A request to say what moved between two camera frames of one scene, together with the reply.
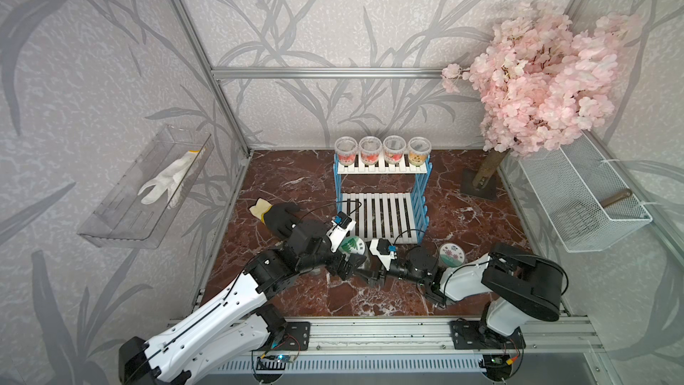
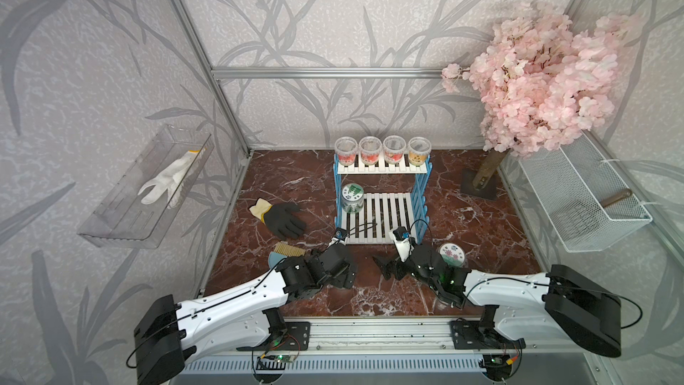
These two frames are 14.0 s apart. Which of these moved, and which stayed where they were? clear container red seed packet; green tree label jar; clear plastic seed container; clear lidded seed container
Moved: green tree label jar
Stayed: clear container red seed packet; clear plastic seed container; clear lidded seed container
